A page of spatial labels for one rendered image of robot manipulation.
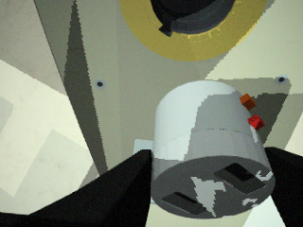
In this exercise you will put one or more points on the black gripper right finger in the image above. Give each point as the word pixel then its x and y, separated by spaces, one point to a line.
pixel 288 194

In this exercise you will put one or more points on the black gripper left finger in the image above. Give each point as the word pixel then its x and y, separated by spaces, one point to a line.
pixel 121 197

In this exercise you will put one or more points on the grey cylinder with two slots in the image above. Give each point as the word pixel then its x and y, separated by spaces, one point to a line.
pixel 207 159

